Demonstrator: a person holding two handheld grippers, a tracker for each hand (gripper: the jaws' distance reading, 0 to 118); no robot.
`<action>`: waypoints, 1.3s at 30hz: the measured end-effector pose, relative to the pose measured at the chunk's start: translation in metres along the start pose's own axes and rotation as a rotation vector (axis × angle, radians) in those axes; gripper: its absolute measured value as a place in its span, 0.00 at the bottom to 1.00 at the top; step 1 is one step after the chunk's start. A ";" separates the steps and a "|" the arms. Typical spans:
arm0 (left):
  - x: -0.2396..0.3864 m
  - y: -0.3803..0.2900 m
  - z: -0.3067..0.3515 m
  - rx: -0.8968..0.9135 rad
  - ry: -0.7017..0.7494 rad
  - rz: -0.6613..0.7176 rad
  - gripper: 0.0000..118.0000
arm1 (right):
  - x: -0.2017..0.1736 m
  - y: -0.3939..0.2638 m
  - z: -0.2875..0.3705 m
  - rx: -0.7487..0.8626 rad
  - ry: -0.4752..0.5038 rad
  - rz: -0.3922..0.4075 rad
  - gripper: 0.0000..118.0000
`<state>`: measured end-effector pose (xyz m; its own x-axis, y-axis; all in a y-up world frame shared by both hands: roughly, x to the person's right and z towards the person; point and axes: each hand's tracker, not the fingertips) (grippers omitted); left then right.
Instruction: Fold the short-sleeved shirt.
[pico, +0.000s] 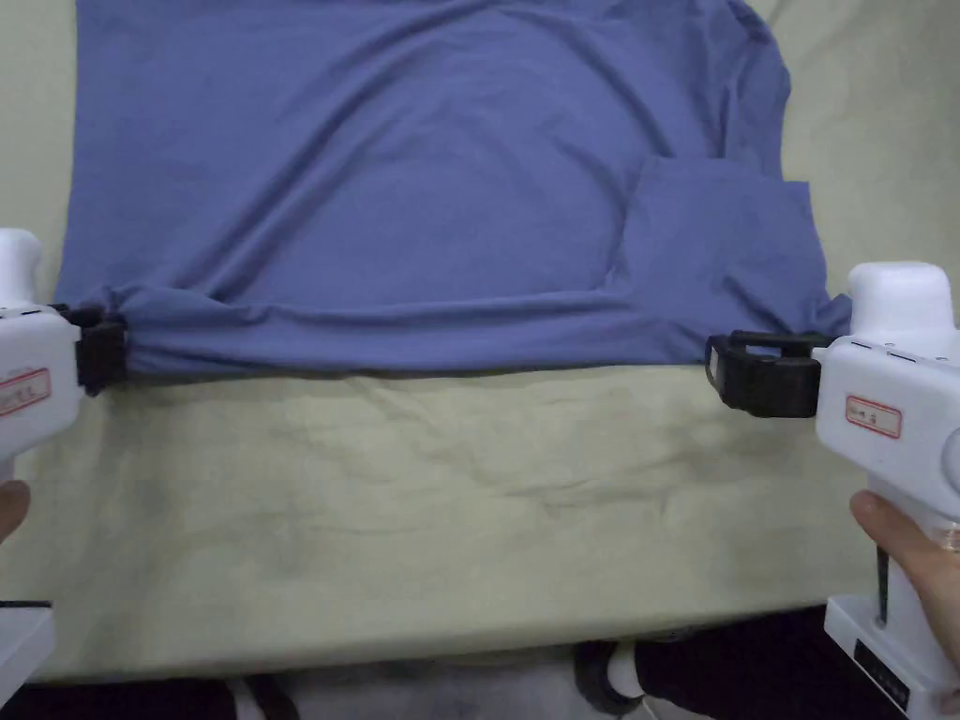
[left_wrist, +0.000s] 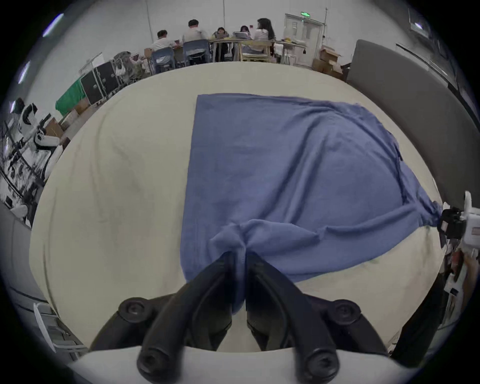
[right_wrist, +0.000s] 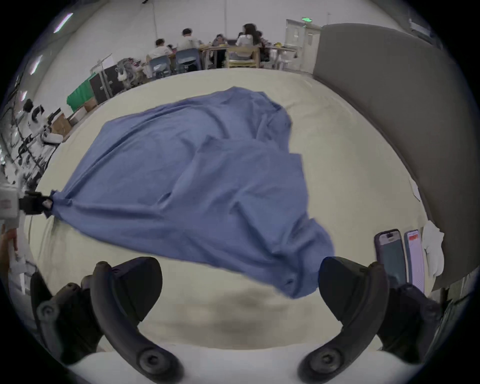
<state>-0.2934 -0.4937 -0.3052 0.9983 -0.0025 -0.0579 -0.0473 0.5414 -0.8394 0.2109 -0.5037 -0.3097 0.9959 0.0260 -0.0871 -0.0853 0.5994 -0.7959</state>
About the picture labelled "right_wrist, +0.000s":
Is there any person's left hand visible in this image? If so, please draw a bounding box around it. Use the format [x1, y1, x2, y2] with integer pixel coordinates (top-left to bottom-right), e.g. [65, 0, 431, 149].
[0, 227, 19, 269]

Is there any bed with beige sheet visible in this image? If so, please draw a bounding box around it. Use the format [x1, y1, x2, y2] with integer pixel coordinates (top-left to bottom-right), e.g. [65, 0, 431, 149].
[26, 69, 430, 351]

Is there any wooden chair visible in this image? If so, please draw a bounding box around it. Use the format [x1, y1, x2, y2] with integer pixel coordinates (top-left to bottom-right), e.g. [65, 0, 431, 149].
[224, 45, 261, 69]

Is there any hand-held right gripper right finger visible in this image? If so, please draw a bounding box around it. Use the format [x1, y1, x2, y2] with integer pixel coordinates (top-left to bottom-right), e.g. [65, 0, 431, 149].
[298, 256, 443, 383]

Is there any phone with red screen patch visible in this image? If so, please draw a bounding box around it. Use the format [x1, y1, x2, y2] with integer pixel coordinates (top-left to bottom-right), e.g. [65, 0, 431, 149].
[403, 229, 426, 294]

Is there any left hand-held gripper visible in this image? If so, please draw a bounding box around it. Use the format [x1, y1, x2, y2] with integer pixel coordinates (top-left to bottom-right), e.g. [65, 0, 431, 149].
[0, 183, 56, 230]

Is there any phone with purple case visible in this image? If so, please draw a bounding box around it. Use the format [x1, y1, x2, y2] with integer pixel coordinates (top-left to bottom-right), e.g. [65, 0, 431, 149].
[374, 229, 408, 287]

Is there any white robot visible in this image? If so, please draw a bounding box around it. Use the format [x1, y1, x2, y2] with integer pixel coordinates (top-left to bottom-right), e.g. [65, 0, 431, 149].
[22, 99, 46, 130]

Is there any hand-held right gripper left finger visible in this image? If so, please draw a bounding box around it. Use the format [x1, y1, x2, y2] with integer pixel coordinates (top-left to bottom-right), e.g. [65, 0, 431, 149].
[30, 257, 185, 383]

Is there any blue chair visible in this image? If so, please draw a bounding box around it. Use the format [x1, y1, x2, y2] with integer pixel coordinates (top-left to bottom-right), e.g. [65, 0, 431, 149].
[148, 56, 172, 79]
[175, 48, 200, 74]

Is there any white double door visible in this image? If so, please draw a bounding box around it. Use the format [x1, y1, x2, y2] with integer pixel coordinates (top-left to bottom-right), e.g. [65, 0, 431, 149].
[284, 19, 324, 73]

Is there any blue shirt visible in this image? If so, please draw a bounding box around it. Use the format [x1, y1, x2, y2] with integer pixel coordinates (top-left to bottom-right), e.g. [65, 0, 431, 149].
[50, 86, 335, 299]

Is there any white cloth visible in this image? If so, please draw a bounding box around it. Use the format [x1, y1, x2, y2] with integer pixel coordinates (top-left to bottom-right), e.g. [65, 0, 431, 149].
[422, 220, 446, 277]

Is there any table with green cover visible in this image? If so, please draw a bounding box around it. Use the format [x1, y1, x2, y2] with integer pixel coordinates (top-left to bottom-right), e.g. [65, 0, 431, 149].
[66, 74, 99, 111]

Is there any black case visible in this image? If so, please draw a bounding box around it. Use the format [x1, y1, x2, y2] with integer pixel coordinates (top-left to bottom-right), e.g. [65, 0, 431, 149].
[90, 64, 126, 104]

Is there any group of people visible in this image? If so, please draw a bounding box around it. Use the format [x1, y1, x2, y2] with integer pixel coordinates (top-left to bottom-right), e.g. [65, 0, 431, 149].
[146, 23, 271, 70]

